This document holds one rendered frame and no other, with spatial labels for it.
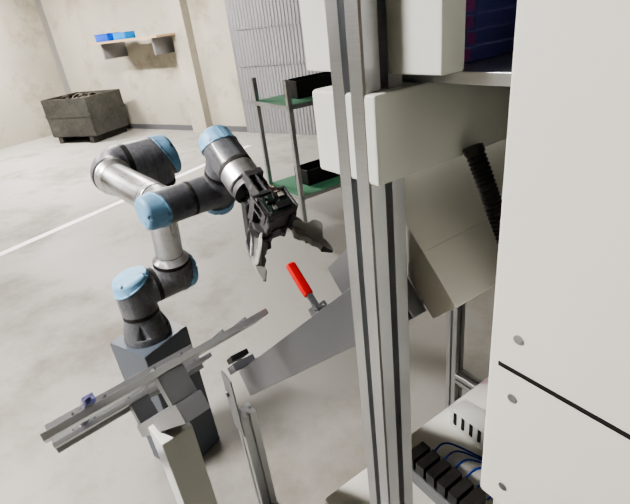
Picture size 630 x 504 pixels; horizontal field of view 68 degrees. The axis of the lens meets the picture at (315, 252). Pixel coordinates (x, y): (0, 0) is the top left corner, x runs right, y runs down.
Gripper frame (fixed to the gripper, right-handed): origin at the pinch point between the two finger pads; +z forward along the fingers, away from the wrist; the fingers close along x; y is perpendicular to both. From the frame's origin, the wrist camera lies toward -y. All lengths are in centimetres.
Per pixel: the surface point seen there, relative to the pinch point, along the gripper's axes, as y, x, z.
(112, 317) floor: -191, -17, -110
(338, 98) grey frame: 48, -14, 10
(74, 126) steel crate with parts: -479, 72, -613
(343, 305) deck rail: 22.6, -10.1, 17.4
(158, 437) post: -19.5, -31.9, 9.8
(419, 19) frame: 56, -12, 13
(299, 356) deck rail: 1.7, -10.1, 14.8
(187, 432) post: -19.3, -27.3, 11.6
